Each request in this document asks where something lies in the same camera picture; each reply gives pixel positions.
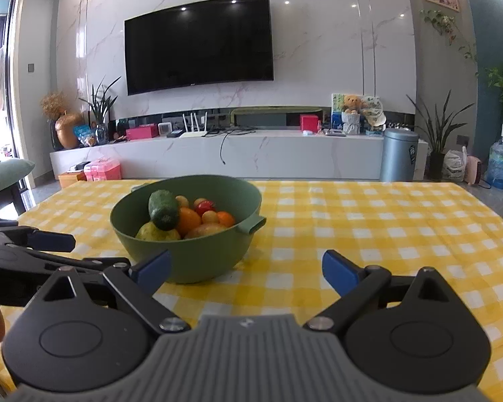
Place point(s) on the white plastic bag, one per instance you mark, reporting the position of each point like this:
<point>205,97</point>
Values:
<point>453,166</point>

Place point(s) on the blue green picture box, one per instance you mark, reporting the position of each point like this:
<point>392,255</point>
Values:
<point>336,111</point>

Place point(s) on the green apple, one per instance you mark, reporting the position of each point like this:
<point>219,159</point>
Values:
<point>155,233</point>

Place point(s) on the pink flat box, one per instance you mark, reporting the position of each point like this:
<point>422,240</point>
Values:
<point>141,132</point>

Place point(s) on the small pink heater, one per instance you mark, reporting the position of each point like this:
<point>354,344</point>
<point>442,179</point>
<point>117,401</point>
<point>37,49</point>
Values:
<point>473,171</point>

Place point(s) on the glass balcony door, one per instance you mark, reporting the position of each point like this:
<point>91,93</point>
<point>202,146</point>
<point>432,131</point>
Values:
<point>0,71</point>

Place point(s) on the green cushioned chair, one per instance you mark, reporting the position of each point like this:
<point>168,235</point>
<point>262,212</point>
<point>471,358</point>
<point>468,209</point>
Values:
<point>4,176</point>

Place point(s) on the red box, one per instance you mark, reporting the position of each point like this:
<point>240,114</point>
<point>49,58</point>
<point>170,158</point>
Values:
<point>309,123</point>

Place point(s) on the grey blue trash can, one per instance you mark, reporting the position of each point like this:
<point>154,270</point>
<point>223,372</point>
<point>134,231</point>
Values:
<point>399,157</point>

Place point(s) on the long-leaf plant in vase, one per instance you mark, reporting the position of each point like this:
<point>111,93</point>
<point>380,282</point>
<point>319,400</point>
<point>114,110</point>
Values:
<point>100,102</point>

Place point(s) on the small black box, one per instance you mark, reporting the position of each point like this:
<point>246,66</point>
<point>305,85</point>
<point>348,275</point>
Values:
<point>176,134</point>

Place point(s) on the hanging vine plant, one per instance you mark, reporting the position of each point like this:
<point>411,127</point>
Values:
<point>444,25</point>

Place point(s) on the dried flower bunch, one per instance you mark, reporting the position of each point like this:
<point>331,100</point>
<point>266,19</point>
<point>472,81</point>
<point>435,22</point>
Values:
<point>52,104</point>

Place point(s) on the orange cardboard box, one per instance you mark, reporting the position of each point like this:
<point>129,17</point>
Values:
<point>71,180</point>

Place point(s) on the yellow checked tablecloth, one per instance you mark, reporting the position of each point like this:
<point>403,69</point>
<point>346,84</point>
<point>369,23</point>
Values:
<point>381,217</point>

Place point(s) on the small digital scale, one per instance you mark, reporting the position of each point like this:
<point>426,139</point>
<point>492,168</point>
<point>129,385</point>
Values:
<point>335,132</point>

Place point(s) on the small white desk device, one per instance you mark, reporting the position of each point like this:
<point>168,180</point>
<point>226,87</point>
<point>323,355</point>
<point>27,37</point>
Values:
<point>165,130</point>

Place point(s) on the pink storage box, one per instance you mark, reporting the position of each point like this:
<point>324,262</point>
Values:
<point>102,171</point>

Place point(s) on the brown teddy bear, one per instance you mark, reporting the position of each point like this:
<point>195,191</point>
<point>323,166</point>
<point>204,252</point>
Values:
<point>352,103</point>

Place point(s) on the white marble tv cabinet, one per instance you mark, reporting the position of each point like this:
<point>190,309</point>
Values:
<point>297,155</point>

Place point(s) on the blue snack bag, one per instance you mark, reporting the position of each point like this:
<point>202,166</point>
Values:
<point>84,136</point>

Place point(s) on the yellow-green pear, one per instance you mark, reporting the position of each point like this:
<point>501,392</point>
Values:
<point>205,231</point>

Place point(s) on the orange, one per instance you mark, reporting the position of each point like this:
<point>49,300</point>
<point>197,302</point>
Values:
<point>226,218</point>
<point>188,220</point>

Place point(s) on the long-leaf potted plant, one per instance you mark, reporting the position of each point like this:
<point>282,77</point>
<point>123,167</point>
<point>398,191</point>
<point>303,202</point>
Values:
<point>436,167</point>

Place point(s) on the green cucumber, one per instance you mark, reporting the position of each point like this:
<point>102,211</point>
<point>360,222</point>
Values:
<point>163,209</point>

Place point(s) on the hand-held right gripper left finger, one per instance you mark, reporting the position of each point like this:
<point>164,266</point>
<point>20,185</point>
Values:
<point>151,269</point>

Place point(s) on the black wall television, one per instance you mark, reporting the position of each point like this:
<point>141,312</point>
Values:
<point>197,46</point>

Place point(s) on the gold round vase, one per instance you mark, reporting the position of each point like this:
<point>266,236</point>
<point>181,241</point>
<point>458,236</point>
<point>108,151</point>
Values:
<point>68,130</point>

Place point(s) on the white wifi router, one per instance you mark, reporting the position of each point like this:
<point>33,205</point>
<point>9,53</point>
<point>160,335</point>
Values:
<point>193,135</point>

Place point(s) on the red tomato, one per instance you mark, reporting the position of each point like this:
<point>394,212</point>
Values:
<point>204,207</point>

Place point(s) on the grey soundbar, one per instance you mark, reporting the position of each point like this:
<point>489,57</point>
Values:
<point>268,118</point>

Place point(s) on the green bowl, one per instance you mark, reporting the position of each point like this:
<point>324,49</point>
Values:
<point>193,259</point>

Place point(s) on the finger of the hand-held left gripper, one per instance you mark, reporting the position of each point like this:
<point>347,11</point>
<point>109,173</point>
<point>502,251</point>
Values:
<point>50,241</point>
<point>92,264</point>

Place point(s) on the glass vase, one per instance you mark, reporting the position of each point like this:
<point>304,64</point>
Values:
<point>102,134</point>

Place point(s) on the blue water jug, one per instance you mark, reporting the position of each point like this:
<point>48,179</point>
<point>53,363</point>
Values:
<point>499,163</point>

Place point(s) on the wall socket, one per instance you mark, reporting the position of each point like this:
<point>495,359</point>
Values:
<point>463,139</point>

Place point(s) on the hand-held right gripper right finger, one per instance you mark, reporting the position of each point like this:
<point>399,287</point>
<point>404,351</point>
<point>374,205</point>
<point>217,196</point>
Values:
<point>339,270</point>

